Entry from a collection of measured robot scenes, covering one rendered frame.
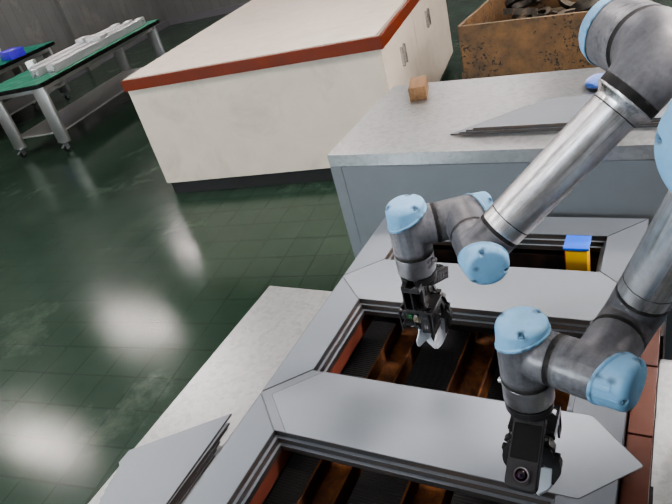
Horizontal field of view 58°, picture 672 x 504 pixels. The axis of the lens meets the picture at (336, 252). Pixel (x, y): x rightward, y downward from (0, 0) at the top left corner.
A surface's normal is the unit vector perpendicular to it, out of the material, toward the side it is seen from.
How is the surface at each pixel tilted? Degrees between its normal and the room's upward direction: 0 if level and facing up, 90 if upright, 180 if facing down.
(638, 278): 81
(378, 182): 90
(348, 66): 90
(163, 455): 0
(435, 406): 0
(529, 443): 28
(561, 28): 90
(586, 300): 0
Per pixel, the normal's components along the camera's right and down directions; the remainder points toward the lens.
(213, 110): -0.29, 0.56
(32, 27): 0.93, -0.04
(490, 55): -0.48, 0.56
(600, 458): -0.23, -0.83
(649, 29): -0.44, -0.37
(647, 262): -0.91, 0.27
